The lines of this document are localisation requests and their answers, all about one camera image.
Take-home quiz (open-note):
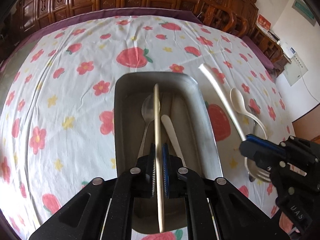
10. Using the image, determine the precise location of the white plastic knife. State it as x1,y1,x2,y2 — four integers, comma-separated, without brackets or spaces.
161,115,186,167

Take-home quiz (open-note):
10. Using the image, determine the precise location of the large steel spoon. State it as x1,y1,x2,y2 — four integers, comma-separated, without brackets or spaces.
138,94,154,158

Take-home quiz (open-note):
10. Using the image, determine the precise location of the white plastic spoon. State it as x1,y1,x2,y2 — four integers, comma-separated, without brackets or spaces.
229,88,268,140

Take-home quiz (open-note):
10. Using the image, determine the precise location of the white plastic fork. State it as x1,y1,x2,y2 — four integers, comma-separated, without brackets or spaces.
199,63,271,183

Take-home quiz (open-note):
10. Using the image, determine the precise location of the steel fork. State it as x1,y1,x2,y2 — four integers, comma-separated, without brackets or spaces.
252,114,258,135

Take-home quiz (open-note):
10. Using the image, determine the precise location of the right hand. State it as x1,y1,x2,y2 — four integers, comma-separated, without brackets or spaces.
279,212,300,235

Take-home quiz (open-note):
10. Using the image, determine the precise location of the grey metal tray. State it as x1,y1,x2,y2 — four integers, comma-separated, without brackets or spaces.
113,71,224,233

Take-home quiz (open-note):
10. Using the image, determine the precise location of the wooden side cabinet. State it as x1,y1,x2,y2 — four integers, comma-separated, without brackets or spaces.
249,25,291,63

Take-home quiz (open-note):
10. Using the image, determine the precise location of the strawberry flower print tablecloth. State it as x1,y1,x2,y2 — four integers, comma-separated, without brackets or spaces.
1,16,293,239

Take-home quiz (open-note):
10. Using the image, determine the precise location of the red box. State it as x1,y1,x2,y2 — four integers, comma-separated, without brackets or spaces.
256,14,271,32

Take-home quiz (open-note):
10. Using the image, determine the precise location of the carved wooden chair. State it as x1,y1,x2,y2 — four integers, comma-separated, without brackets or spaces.
194,0,249,38

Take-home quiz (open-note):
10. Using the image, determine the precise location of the purple bed sheet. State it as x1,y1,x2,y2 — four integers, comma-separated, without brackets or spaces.
1,8,275,72

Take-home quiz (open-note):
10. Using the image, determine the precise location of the steel spoon smiley handle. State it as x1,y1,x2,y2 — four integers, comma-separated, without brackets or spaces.
248,173,257,183

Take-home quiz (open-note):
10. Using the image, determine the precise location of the white wall panel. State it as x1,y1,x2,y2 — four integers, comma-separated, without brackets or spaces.
284,53,308,86

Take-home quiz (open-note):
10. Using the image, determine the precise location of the green framed wall sign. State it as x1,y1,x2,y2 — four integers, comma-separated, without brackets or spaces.
292,0,317,26

